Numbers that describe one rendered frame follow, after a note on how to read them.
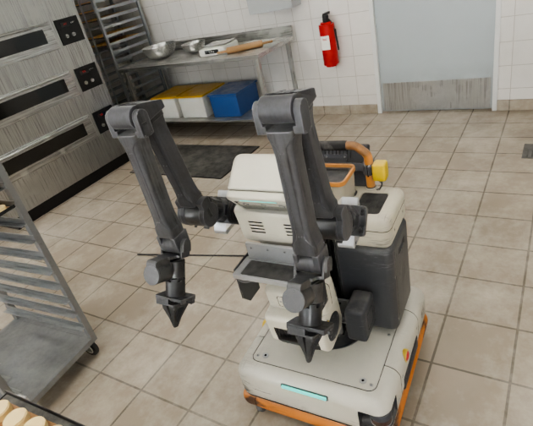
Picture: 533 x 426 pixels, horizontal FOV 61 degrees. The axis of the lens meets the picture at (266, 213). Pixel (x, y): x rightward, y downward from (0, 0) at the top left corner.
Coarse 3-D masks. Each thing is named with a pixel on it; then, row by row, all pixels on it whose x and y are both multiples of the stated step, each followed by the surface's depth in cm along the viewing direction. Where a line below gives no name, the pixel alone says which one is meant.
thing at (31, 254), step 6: (0, 246) 218; (0, 252) 219; (6, 252) 218; (12, 252) 216; (18, 252) 214; (24, 252) 211; (30, 252) 208; (36, 252) 206; (42, 252) 204; (30, 258) 207; (36, 258) 206; (42, 258) 205
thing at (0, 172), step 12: (0, 168) 185; (0, 180) 187; (12, 192) 190; (24, 216) 195; (36, 228) 201; (36, 240) 201; (48, 252) 207; (48, 264) 208; (60, 276) 213; (72, 300) 220; (84, 324) 227
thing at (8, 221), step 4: (0, 216) 203; (4, 216) 202; (0, 220) 204; (4, 220) 203; (8, 220) 201; (12, 220) 200; (16, 220) 198; (20, 220) 197; (24, 220) 195; (0, 224) 202; (4, 224) 201; (8, 224) 200; (12, 224) 199; (16, 224) 198; (20, 224) 197; (24, 224) 197
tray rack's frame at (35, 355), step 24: (0, 336) 249; (24, 336) 245; (48, 336) 240; (72, 336) 236; (0, 360) 232; (24, 360) 228; (48, 360) 224; (72, 360) 222; (24, 384) 213; (48, 384) 210
